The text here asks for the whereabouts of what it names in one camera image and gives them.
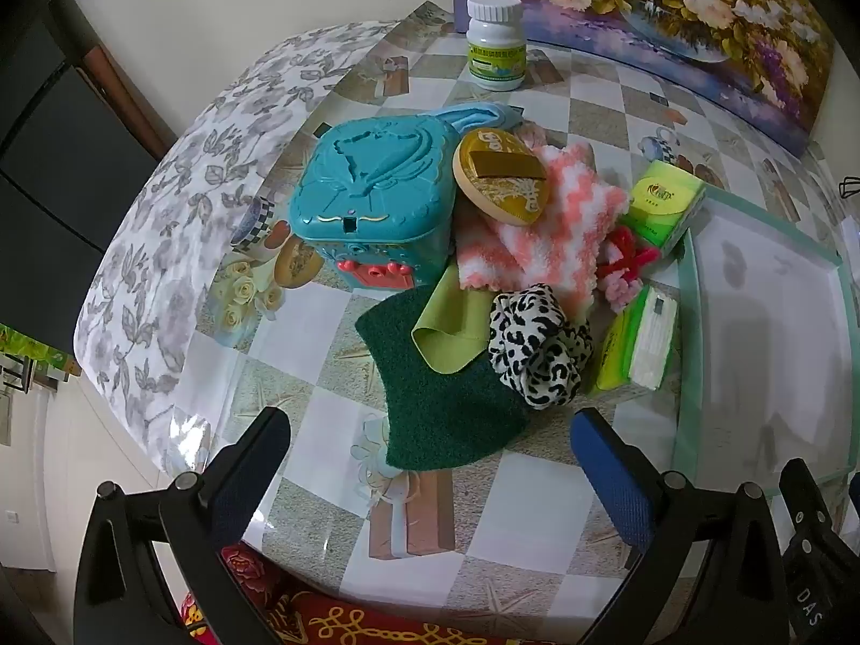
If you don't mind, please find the gold oval compact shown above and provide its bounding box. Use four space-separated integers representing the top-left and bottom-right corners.
451 127 550 226

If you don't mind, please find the white tray green rim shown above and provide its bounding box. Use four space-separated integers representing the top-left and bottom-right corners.
672 184 860 501

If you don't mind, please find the green printed box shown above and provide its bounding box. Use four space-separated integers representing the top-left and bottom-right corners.
0 322 75 384

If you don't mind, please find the teal plastic toy box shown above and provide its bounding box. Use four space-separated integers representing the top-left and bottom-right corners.
289 114 459 293

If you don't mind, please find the checkered printed table cover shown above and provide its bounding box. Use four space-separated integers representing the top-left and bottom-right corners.
195 0 860 612

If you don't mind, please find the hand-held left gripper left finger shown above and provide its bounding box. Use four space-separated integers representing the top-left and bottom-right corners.
73 406 293 645

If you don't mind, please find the red pink fuzzy hair tie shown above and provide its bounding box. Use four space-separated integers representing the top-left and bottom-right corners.
594 225 663 313

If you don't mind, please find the light blue cloth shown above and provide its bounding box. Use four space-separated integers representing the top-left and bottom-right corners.
440 102 526 132

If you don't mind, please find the white medicine bottle green label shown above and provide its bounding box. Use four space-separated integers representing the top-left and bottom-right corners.
467 0 526 91

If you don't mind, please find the lime green cloth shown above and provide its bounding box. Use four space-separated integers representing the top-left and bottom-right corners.
411 262 501 374

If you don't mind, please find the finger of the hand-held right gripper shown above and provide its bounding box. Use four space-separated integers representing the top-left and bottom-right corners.
778 458 849 548

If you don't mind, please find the dark cabinet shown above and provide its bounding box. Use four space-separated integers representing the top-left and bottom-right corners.
0 0 176 350

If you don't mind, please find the dark green scouring pad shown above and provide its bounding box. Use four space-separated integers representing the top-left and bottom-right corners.
355 285 532 471

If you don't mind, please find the flower painting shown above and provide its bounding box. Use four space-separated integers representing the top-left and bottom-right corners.
449 0 837 159

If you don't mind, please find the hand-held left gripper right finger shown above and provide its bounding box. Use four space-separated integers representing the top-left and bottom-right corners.
571 408 807 645

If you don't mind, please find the pink white zigzag towel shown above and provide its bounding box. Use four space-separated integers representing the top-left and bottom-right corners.
453 141 633 313

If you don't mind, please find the green tissue packet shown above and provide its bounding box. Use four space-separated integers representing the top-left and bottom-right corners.
618 160 708 260
590 285 679 394

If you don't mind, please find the red patterned cloth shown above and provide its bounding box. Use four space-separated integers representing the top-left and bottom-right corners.
178 544 673 645

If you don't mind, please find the leopard print scrunchie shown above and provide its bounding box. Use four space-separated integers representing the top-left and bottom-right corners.
487 283 593 412

